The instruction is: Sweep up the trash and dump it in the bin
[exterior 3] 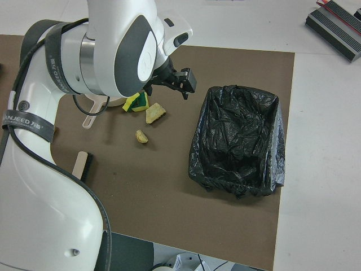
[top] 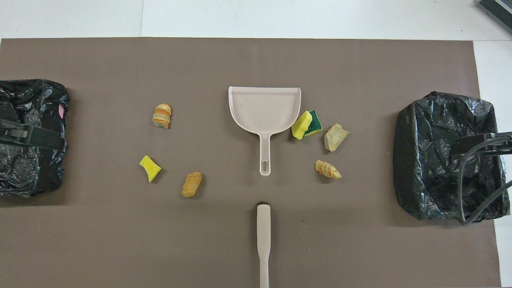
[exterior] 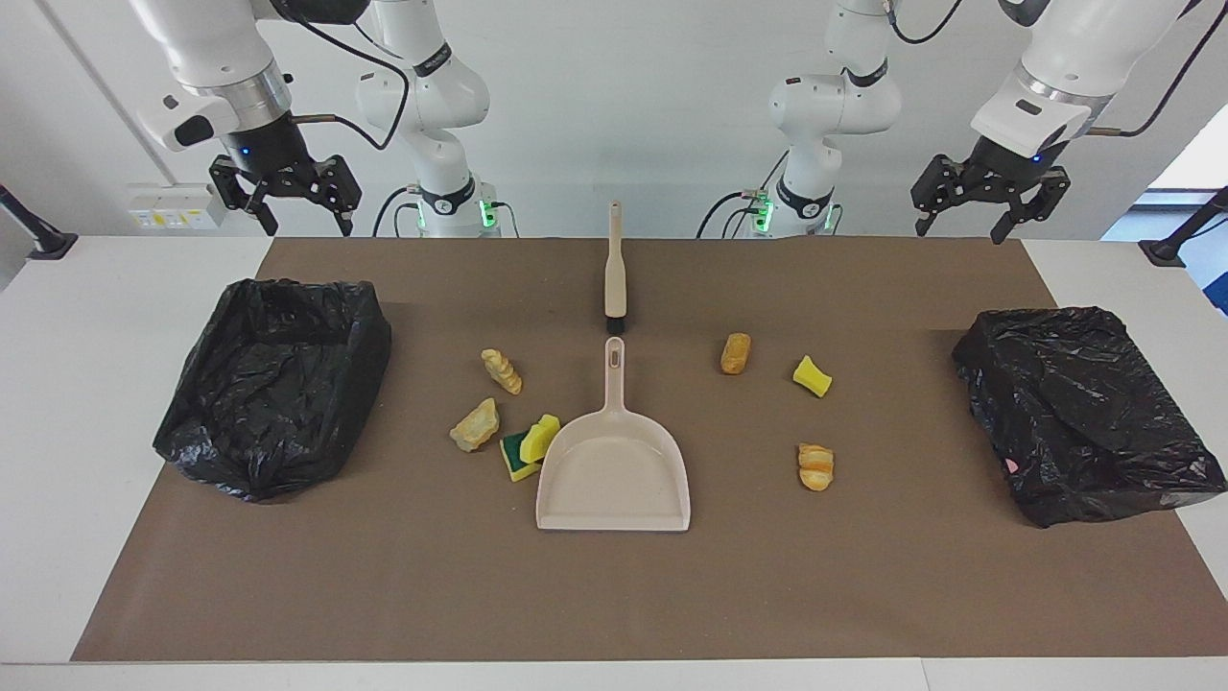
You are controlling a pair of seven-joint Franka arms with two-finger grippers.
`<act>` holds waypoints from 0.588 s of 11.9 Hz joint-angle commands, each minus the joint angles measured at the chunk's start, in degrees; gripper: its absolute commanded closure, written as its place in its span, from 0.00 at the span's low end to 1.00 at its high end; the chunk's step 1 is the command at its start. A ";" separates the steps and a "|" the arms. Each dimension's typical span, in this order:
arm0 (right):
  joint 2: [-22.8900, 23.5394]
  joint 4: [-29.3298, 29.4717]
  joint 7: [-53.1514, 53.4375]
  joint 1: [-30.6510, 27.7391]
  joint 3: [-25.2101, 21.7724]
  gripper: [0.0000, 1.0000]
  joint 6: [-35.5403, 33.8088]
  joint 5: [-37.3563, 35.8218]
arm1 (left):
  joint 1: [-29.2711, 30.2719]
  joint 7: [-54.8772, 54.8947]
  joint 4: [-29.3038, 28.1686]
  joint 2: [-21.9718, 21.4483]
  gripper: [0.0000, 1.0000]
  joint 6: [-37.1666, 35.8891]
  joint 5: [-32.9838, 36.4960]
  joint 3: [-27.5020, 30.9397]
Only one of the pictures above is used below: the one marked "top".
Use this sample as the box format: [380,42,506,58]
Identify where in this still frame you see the grey vent grille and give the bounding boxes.
[477,0,512,23]

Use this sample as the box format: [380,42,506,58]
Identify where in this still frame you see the tan bread chunk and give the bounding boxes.
[324,123,349,152]

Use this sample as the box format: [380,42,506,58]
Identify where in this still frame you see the black bag lined bin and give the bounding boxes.
[393,92,510,224]

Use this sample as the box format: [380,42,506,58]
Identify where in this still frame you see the thick yellow sponge chunk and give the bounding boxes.
[291,111,313,141]

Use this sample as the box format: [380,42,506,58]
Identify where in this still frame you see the brown bread roll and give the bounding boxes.
[181,172,203,198]

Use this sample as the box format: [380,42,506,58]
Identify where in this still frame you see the striped bread slice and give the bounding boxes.
[152,103,172,129]

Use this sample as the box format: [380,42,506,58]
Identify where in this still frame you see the ridged croissant piece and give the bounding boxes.
[315,159,342,180]

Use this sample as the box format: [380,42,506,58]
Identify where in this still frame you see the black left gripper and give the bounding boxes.
[0,119,66,151]

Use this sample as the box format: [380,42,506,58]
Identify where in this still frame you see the brown table mat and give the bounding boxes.
[0,38,501,288]

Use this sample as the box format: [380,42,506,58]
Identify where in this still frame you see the small yellow green sponge wedge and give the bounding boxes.
[139,155,162,183]

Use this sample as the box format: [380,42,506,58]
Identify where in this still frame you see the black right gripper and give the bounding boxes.
[452,132,512,156]

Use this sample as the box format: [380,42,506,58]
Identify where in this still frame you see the beige brush black bristles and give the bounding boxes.
[256,201,272,288]

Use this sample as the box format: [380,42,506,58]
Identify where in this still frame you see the beige plastic dustpan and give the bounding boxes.
[228,86,302,177]

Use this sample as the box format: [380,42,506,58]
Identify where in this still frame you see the black bag bin pink tag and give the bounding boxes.
[0,79,70,197]

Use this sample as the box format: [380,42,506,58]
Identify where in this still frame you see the green topped sponge piece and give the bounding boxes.
[304,110,323,137]

